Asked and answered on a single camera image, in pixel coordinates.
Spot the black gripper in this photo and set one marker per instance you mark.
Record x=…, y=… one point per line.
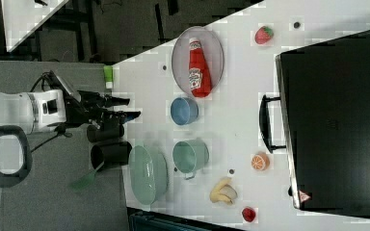
x=94, y=106

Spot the red ketchup bottle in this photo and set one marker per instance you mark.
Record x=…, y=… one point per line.
x=199, y=73

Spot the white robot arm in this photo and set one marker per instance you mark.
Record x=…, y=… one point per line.
x=26, y=113

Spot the grey round plate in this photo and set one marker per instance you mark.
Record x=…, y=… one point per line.
x=213, y=54

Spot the green white bottle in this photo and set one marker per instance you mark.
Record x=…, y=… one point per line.
x=108, y=76

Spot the black cylinder holder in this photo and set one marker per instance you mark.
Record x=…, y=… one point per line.
x=110, y=155

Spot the blue bowl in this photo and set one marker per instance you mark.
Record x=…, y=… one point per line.
x=184, y=111

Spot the green colander basket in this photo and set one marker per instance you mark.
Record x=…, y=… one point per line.
x=148, y=173

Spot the green spatula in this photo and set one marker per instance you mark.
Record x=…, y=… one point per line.
x=85, y=180

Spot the green mug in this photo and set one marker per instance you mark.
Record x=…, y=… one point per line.
x=190, y=156

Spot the toy banana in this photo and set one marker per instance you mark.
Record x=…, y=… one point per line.
x=223, y=192

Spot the toy orange slice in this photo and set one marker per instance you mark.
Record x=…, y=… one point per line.
x=260, y=161

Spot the toy strawberry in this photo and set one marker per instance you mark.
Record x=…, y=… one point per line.
x=263, y=35

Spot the small red toy fruit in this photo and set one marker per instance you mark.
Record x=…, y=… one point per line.
x=248, y=214

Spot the black toaster oven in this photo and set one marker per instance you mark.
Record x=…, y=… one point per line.
x=324, y=95

